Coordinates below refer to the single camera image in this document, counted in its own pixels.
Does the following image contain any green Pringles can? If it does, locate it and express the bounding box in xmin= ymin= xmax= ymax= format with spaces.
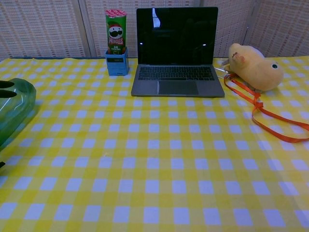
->
xmin=104 ymin=9 xmax=128 ymax=55

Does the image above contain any yellow white checked tablecloth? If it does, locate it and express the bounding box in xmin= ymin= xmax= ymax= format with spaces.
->
xmin=0 ymin=56 xmax=309 ymax=232

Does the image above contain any orange lanyard strap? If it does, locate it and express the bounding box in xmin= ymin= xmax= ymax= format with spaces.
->
xmin=223 ymin=73 xmax=309 ymax=143

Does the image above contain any blue cardboard box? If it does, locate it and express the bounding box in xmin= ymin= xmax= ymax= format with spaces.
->
xmin=104 ymin=47 xmax=130 ymax=76

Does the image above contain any green translucent plastic bottle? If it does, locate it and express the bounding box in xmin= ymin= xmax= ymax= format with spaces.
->
xmin=0 ymin=77 xmax=37 ymax=152

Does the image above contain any yellow plush toy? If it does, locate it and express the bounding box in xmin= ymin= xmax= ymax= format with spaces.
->
xmin=222 ymin=43 xmax=284 ymax=92

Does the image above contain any grey laptop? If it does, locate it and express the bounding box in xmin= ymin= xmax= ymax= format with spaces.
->
xmin=131 ymin=6 xmax=225 ymax=98

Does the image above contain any woven bamboo folding screen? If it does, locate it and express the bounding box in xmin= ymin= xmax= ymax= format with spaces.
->
xmin=0 ymin=0 xmax=309 ymax=60

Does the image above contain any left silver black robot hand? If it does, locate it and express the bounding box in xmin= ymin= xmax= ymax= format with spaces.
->
xmin=0 ymin=81 xmax=16 ymax=169

